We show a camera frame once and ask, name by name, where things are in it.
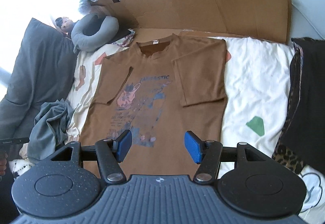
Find grey-green garment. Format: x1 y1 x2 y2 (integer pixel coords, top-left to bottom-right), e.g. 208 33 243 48
27 98 75 164

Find small cardboard box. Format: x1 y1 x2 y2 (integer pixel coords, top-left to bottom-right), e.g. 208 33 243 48
90 0 121 13

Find leopard print cloth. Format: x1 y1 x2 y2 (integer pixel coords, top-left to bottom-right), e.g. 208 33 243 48
272 39 325 176

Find person's black pants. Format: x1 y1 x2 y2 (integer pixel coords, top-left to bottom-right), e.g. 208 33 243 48
0 176 16 224

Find beige garment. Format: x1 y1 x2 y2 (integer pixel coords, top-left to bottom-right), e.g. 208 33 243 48
19 143 33 161

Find black white spotted cloth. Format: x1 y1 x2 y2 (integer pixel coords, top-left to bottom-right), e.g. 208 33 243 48
9 158 36 180

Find dark grey pillow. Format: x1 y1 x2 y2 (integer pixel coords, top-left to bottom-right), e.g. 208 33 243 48
0 18 79 138

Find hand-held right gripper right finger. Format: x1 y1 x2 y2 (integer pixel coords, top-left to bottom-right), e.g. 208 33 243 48
184 131 273 184

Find person's left hand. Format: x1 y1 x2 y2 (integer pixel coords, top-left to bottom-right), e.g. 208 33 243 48
0 153 8 176

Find brown printed t-shirt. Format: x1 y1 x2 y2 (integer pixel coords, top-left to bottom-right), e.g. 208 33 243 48
79 34 228 179

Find folded cardboard sheet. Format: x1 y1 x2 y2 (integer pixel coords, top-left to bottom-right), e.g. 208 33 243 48
102 0 292 45

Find brown teddy bear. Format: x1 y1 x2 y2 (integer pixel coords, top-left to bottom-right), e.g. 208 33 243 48
55 16 77 37

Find cream bear print bed sheet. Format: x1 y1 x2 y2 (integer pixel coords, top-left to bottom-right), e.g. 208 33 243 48
11 29 325 214

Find floral cloth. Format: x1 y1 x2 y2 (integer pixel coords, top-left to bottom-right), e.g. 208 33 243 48
112 35 136 48

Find black knit garment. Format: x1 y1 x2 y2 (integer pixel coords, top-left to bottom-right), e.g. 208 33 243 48
278 38 325 164

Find grey neck pillow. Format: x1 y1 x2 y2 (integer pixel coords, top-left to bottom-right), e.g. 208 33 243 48
70 13 120 52

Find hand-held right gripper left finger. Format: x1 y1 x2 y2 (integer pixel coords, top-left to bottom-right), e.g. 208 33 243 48
51 130 133 184

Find grey fluffy bundle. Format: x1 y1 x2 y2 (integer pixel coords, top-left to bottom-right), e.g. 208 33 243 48
78 0 92 14

